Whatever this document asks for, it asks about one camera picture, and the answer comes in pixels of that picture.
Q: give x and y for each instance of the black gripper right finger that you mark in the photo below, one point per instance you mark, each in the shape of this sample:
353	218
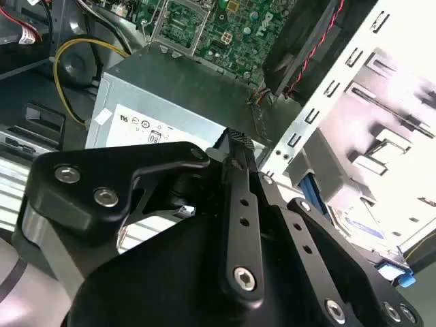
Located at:
340	265

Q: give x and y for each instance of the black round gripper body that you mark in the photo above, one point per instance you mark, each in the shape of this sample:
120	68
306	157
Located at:
153	279

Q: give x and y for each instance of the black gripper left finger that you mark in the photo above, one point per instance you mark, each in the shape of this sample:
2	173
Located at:
102	160

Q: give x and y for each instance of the hard disk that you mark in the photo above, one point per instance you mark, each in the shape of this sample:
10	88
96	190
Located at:
364	228

